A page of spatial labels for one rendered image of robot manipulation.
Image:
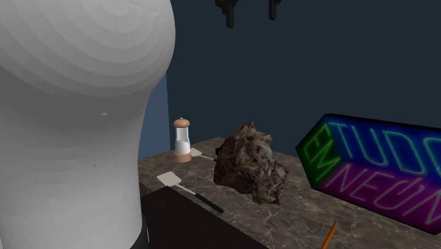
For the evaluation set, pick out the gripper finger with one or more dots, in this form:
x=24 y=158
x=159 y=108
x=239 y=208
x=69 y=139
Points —
x=229 y=13
x=273 y=10

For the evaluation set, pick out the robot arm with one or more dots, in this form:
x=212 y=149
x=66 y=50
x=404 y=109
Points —
x=69 y=103

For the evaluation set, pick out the salt grinder with wooden cap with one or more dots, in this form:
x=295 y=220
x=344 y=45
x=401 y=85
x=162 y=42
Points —
x=182 y=141

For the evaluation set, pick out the brown rough lump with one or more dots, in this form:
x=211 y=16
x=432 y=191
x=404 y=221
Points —
x=248 y=165

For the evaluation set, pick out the black box with neon lettering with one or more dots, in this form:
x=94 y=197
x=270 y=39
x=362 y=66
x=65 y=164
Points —
x=372 y=169

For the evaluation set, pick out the orange pencil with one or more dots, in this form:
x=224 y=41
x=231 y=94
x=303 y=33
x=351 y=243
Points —
x=329 y=237

